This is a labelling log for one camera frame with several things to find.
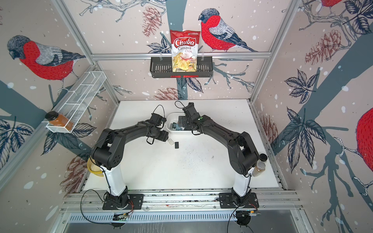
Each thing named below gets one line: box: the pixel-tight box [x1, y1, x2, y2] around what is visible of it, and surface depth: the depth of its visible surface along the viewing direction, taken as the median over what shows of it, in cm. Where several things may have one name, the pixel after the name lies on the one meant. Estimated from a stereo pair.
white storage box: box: [166, 111, 193, 135], surface depth 106 cm
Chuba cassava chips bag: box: [169, 29, 201, 73], surface depth 87 cm
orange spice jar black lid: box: [45, 110, 74, 131], surface depth 63 cm
